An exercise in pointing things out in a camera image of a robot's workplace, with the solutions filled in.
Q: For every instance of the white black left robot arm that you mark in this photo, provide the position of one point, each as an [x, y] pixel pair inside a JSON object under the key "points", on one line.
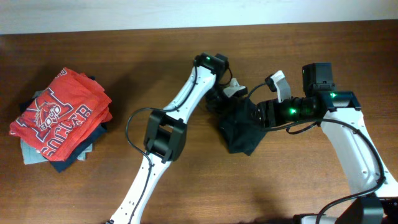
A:
{"points": [[166, 134]]}

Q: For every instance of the dark teal t-shirt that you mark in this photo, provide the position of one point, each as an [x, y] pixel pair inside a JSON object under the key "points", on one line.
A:
{"points": [[238, 131]]}

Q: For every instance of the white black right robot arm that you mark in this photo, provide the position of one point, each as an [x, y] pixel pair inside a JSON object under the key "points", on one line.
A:
{"points": [[373, 197]]}

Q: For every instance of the red folded printed shirt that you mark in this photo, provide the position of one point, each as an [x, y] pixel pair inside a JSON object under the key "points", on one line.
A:
{"points": [[59, 112]]}

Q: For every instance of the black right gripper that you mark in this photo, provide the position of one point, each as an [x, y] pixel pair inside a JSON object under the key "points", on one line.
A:
{"points": [[263, 108]]}

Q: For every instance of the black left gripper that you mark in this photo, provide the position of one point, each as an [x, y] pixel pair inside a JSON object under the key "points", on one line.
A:
{"points": [[214, 98]]}

